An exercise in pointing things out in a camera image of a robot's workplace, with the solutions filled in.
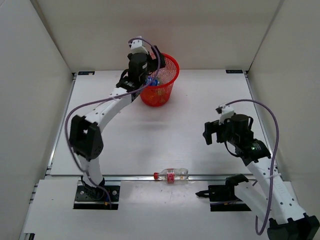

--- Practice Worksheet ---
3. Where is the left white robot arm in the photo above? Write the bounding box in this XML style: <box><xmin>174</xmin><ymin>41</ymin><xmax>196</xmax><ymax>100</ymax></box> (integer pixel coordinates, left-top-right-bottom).
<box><xmin>64</xmin><ymin>43</ymin><xmax>166</xmax><ymax>202</ymax></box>

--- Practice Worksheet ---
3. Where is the clear bottle red label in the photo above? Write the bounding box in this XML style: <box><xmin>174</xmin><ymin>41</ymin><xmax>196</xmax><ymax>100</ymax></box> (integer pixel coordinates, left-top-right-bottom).
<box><xmin>153</xmin><ymin>168</ymin><xmax>189</xmax><ymax>184</ymax></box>

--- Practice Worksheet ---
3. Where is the red mesh plastic bin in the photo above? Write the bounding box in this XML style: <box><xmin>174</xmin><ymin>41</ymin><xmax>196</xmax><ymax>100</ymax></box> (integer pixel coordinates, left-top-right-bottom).
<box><xmin>140</xmin><ymin>53</ymin><xmax>180</xmax><ymax>107</ymax></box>

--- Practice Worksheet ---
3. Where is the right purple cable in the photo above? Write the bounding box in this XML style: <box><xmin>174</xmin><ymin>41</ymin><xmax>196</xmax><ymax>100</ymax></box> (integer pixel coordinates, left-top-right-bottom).
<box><xmin>223</xmin><ymin>99</ymin><xmax>280</xmax><ymax>236</ymax></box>

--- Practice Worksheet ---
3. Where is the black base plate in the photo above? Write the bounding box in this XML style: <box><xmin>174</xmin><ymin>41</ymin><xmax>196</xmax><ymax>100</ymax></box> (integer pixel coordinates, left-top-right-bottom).
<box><xmin>73</xmin><ymin>184</ymin><xmax>121</xmax><ymax>211</ymax></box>
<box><xmin>195</xmin><ymin>185</ymin><xmax>251</xmax><ymax>212</ymax></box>

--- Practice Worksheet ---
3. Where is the blue label clear bottle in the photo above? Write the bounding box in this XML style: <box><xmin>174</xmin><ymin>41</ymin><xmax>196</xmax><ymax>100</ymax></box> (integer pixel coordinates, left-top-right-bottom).
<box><xmin>145</xmin><ymin>76</ymin><xmax>161</xmax><ymax>87</ymax></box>

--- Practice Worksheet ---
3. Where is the purple cable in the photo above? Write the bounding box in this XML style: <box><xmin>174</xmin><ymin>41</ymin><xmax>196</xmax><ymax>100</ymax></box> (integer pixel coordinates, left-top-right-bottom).
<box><xmin>64</xmin><ymin>37</ymin><xmax>161</xmax><ymax>210</ymax></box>
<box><xmin>223</xmin><ymin>99</ymin><xmax>280</xmax><ymax>236</ymax></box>

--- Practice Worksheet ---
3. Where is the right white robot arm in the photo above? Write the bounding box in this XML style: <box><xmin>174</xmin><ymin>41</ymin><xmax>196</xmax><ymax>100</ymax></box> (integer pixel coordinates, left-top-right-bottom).
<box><xmin>202</xmin><ymin>114</ymin><xmax>320</xmax><ymax>240</ymax></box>

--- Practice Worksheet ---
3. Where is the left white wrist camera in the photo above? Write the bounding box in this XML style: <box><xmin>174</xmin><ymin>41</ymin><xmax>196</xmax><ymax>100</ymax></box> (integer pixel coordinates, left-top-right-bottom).
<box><xmin>128</xmin><ymin>39</ymin><xmax>149</xmax><ymax>55</ymax></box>

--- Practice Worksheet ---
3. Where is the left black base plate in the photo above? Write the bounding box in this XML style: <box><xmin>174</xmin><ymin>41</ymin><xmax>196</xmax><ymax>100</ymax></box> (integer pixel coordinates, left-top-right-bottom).
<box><xmin>73</xmin><ymin>184</ymin><xmax>121</xmax><ymax>211</ymax></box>

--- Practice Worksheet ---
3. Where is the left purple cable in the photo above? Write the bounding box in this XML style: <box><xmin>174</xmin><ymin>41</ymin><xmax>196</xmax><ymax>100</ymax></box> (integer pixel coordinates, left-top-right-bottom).
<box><xmin>64</xmin><ymin>37</ymin><xmax>161</xmax><ymax>210</ymax></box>

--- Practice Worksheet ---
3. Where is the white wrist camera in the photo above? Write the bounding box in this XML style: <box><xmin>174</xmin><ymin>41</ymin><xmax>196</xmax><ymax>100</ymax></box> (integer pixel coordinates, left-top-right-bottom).
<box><xmin>128</xmin><ymin>39</ymin><xmax>149</xmax><ymax>55</ymax></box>
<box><xmin>215</xmin><ymin>104</ymin><xmax>235</xmax><ymax>125</ymax></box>

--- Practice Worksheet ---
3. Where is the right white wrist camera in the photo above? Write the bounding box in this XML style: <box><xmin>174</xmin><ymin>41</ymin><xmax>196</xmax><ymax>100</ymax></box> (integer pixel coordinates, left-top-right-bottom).
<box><xmin>215</xmin><ymin>104</ymin><xmax>235</xmax><ymax>125</ymax></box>

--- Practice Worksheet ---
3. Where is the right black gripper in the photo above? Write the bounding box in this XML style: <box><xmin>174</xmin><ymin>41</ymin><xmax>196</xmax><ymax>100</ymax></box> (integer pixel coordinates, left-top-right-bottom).
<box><xmin>203</xmin><ymin>117</ymin><xmax>239</xmax><ymax>146</ymax></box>

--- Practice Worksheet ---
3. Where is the aluminium table rail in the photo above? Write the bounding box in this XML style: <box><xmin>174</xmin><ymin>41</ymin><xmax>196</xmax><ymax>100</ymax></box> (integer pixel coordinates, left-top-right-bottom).
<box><xmin>46</xmin><ymin>174</ymin><xmax>283</xmax><ymax>183</ymax></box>

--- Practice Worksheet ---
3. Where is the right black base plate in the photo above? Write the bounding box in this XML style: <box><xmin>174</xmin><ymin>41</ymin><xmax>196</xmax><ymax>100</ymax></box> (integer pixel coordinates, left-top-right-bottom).
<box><xmin>195</xmin><ymin>185</ymin><xmax>251</xmax><ymax>212</ymax></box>

